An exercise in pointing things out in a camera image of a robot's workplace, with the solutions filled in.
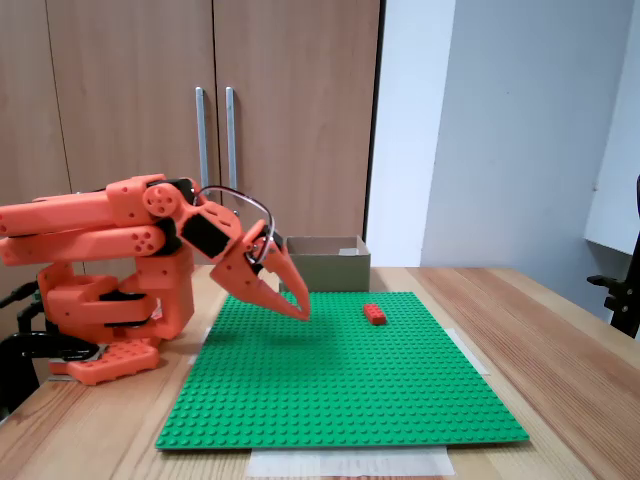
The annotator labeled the green lego baseplate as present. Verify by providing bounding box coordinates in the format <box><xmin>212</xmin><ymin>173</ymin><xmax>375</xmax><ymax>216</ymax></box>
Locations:
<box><xmin>154</xmin><ymin>290</ymin><xmax>531</xmax><ymax>452</ymax></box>

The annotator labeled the translucent masking tape strip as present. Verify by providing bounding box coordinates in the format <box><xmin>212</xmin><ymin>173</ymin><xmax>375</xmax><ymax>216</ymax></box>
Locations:
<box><xmin>187</xmin><ymin>326</ymin><xmax>214</xmax><ymax>366</ymax></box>
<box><xmin>246</xmin><ymin>444</ymin><xmax>457</xmax><ymax>479</ymax></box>
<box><xmin>449</xmin><ymin>327</ymin><xmax>491</xmax><ymax>376</ymax></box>

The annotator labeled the black power cable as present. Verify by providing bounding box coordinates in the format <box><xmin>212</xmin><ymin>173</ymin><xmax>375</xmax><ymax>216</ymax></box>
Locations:
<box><xmin>0</xmin><ymin>281</ymin><xmax>41</xmax><ymax>309</ymax></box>

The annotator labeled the black camera stand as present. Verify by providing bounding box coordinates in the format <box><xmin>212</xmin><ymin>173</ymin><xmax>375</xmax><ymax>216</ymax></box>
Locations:
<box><xmin>586</xmin><ymin>173</ymin><xmax>640</xmax><ymax>342</ymax></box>

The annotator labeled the metal cabinet handle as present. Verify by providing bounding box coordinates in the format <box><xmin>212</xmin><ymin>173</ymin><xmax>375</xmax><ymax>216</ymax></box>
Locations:
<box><xmin>194</xmin><ymin>86</ymin><xmax>211</xmax><ymax>189</ymax></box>
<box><xmin>224</xmin><ymin>86</ymin><xmax>239</xmax><ymax>189</ymax></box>

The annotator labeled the wooden cabinet side panel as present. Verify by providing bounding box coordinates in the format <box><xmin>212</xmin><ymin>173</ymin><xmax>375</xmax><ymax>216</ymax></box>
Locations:
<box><xmin>0</xmin><ymin>0</ymin><xmax>72</xmax><ymax>209</ymax></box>

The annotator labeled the open cardboard box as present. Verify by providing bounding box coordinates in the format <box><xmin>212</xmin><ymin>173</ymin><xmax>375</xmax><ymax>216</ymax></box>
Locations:
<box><xmin>279</xmin><ymin>234</ymin><xmax>373</xmax><ymax>294</ymax></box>

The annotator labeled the servo cable on gripper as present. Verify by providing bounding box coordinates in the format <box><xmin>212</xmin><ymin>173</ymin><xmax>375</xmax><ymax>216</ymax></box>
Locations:
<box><xmin>196</xmin><ymin>185</ymin><xmax>278</xmax><ymax>265</ymax></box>

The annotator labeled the black table clamp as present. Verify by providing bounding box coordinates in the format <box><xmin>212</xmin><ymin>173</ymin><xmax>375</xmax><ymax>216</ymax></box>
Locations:
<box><xmin>0</xmin><ymin>299</ymin><xmax>104</xmax><ymax>421</ymax></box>

